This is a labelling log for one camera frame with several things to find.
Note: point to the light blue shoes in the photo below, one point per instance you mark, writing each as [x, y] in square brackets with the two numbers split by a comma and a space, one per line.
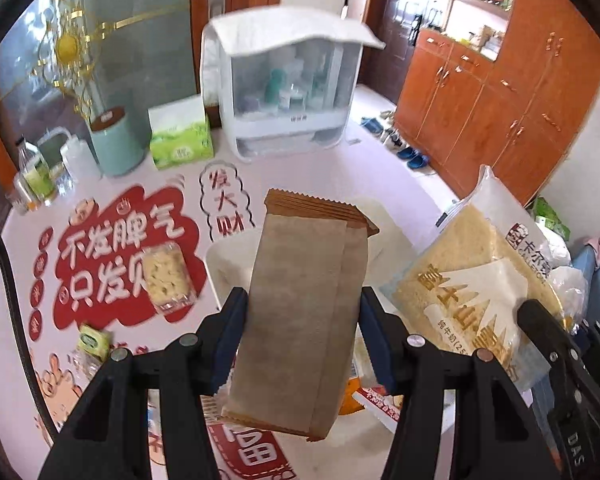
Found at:
[371, 124]

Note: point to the teal canister with brown lid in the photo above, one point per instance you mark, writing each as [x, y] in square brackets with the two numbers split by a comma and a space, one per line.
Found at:
[116, 145]

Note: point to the wooden wall cabinet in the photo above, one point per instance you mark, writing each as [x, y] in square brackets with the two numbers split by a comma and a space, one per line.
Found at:
[505, 110]

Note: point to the brown wafer packet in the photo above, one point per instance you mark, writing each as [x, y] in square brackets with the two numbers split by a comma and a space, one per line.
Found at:
[295, 310]

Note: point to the printed tablecloth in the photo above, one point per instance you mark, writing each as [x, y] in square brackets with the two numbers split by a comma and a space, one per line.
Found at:
[290, 170]

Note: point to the small green packet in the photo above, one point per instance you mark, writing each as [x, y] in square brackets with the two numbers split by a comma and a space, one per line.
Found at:
[95, 343]

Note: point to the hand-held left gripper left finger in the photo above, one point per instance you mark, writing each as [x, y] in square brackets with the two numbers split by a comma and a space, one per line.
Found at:
[232, 332]

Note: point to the clear bottle with green label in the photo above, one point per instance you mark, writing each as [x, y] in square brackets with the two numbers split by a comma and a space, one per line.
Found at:
[37, 177]

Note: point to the small glass jar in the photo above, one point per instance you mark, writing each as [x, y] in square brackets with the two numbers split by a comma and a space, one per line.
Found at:
[63, 181]

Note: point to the green plastic bag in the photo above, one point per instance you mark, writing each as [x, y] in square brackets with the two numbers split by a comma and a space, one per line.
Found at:
[550, 217]

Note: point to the white storage cabinet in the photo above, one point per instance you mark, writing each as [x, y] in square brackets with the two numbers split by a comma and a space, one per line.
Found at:
[285, 110]

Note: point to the white plastic bag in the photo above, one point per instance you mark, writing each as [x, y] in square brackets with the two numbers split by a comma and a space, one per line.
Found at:
[567, 270]

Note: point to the clear cracker packet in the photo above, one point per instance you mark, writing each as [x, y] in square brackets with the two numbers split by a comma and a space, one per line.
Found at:
[167, 276]

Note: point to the orange snack packet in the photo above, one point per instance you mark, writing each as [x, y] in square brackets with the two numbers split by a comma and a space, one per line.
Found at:
[357, 396]

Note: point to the red white snack packet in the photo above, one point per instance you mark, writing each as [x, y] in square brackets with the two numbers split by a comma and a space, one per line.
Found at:
[382, 407]

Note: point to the white plastic jug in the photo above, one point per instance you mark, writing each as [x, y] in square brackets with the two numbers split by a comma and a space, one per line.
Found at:
[81, 160]

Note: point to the glass door with gold ornament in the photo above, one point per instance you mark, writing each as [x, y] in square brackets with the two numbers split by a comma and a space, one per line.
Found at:
[130, 35]

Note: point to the green tissue box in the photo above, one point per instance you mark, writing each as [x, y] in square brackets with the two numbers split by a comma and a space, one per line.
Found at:
[180, 140]

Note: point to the dark entrance door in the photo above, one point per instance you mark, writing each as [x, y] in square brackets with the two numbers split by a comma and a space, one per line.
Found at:
[395, 25]

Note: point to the yellow toast bread packet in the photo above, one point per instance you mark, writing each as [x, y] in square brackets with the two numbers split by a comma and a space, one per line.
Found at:
[460, 285]

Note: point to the blue slippers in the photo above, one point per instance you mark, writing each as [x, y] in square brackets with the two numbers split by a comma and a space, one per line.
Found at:
[414, 159]

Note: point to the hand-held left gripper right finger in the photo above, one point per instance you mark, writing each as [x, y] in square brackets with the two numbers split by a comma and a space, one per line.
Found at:
[375, 337]

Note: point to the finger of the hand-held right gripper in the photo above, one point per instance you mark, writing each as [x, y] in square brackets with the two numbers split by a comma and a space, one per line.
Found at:
[545, 330]

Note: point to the white quilted cloth cover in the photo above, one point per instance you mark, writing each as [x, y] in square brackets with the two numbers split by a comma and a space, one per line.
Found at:
[290, 27]

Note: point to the white sneakers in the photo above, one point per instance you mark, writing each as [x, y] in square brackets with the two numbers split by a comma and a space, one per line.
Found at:
[394, 139]

